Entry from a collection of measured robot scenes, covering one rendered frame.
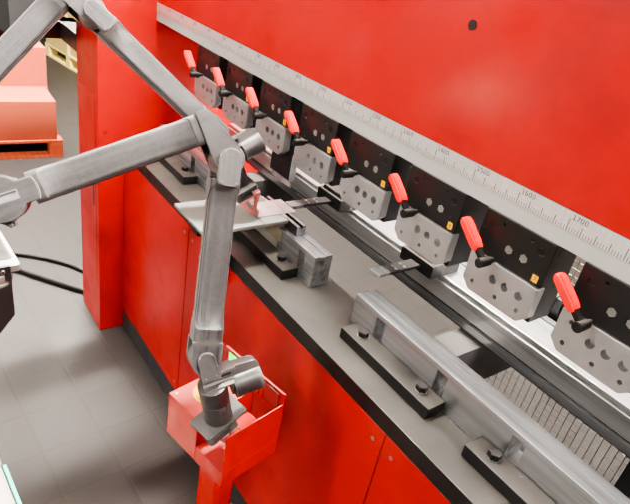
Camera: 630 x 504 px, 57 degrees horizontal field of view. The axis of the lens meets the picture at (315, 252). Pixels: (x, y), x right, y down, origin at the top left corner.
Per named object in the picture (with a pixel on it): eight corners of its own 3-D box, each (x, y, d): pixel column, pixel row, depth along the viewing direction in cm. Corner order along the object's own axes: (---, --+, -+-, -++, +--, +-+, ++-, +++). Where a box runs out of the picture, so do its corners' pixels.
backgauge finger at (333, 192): (276, 201, 175) (278, 186, 173) (342, 192, 190) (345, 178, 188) (298, 219, 167) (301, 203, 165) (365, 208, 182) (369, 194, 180)
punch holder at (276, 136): (253, 137, 165) (261, 79, 157) (278, 136, 170) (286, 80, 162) (281, 157, 155) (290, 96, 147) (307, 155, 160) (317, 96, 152)
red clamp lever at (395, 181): (389, 172, 117) (406, 216, 115) (404, 170, 119) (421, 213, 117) (384, 176, 118) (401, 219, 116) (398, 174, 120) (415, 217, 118)
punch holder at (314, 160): (291, 164, 152) (301, 102, 144) (317, 162, 156) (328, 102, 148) (324, 187, 142) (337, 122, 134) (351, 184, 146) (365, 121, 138)
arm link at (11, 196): (213, 103, 113) (224, 96, 103) (238, 169, 116) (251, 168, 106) (-27, 185, 99) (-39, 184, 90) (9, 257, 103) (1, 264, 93)
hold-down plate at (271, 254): (229, 230, 178) (230, 221, 176) (244, 227, 181) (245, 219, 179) (280, 280, 158) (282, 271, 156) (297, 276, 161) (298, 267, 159)
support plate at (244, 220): (174, 206, 160) (174, 203, 159) (256, 196, 175) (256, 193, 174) (202, 237, 148) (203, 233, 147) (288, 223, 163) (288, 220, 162)
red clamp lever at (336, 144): (331, 137, 130) (346, 176, 128) (345, 136, 132) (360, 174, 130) (327, 141, 131) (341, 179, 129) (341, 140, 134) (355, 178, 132)
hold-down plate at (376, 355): (338, 336, 140) (341, 326, 139) (355, 331, 143) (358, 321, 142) (424, 420, 120) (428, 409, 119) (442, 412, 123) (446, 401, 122)
